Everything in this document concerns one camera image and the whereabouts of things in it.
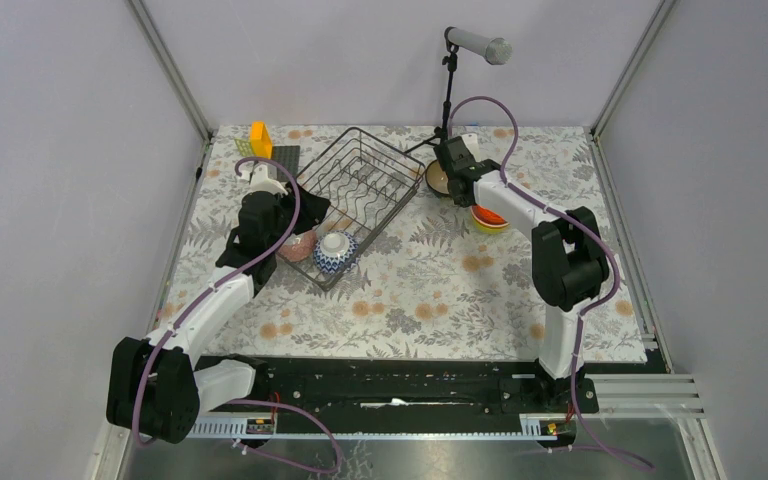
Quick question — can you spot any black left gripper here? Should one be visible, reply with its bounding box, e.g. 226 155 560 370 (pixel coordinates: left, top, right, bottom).
267 180 330 252

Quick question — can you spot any dark teal bowl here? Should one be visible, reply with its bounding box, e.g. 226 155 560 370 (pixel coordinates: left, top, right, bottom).
424 160 450 198

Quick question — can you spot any blue white patterned bowl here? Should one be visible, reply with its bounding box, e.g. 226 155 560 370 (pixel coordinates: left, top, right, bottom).
313 231 359 275

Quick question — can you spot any black wire dish rack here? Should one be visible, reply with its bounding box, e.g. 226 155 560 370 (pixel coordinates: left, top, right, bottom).
296 127 425 263

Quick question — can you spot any orange bowl white inside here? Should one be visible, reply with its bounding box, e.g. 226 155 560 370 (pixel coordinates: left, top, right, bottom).
473 211 509 224

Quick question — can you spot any solid orange bowl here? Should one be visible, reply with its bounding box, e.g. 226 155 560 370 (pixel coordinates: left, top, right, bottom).
471 206 502 218

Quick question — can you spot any yellow-green bowl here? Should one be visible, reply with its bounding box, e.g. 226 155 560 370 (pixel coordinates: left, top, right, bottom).
470 212 509 234

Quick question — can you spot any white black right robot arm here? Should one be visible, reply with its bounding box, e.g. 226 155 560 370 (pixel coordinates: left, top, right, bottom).
434 135 610 412

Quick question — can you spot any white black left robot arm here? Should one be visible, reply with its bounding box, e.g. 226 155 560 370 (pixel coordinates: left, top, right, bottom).
106 187 331 444

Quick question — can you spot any pink patterned bowl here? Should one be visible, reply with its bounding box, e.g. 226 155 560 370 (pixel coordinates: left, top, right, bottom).
278 230 318 263

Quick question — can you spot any dark grey building baseplate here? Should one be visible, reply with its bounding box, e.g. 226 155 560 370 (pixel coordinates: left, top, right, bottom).
272 145 301 181

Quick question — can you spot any orange toy block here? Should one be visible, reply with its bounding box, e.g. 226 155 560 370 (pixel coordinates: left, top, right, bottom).
248 121 273 159

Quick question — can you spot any yellow-green small grid plate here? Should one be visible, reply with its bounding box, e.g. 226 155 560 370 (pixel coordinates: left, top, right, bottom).
234 138 255 158

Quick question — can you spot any black microphone tripod stand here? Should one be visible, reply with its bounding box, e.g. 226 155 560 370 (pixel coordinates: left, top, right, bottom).
403 40 459 155

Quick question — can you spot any grey microphone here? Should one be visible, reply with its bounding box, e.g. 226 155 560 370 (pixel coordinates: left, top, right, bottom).
444 27 513 65

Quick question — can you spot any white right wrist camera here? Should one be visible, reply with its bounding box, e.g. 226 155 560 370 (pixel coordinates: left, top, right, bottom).
460 133 481 160

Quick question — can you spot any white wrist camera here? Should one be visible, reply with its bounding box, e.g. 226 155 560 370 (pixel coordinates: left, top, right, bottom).
236 162 288 196
460 133 481 160

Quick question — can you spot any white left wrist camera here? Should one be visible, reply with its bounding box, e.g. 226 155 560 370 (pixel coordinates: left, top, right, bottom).
236 162 288 196

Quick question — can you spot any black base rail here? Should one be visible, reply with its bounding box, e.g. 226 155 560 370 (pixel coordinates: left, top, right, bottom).
213 357 599 435

